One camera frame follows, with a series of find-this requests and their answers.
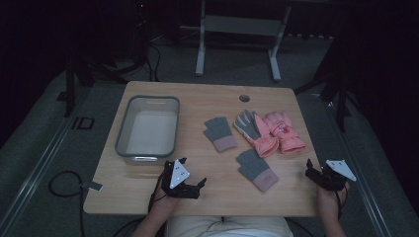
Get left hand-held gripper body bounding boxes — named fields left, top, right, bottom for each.
left=160, top=158, right=202, bottom=200

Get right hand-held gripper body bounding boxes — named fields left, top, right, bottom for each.
left=305, top=159, right=358, bottom=193

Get pink padded glove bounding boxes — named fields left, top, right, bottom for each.
left=262, top=111, right=306, bottom=155

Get grey plastic bin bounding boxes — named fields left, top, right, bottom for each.
left=114, top=95, right=181, bottom=166

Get grey pink-cuffed sock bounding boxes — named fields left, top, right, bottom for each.
left=203, top=117, right=238, bottom=153
left=235, top=148, right=280, bottom=193

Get pink glove with grey palm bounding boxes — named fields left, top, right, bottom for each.
left=233, top=109, right=281, bottom=159

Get person's right hand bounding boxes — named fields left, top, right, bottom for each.
left=316, top=182, right=351, bottom=222

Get person's left hand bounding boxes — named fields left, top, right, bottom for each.
left=149, top=193, right=181, bottom=215

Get person's light trousers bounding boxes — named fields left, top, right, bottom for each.
left=164, top=215, right=294, bottom=237

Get black metal stand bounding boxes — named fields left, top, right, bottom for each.
left=293, top=33, right=353, bottom=133
left=63, top=0, right=150, bottom=119

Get small grey tag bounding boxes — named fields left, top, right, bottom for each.
left=80, top=181, right=104, bottom=193

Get aluminium floor rail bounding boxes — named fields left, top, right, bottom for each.
left=322, top=98, right=394, bottom=237
left=0, top=88, right=95, bottom=233

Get right hand-held gripper black cable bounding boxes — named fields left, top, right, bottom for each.
left=334, top=189, right=349, bottom=220

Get hand-held gripper black cable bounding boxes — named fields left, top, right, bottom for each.
left=334, top=189, right=349, bottom=220
left=113, top=171, right=170, bottom=237

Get left hand-held gripper black cable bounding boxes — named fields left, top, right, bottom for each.
left=113, top=171, right=170, bottom=237

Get black cables behind table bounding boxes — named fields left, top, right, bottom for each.
left=144, top=41, right=163, bottom=83

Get black looped floor cable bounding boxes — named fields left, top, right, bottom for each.
left=47, top=170, right=87, bottom=237

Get white metal desk frame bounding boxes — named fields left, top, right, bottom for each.
left=195, top=0, right=293, bottom=83

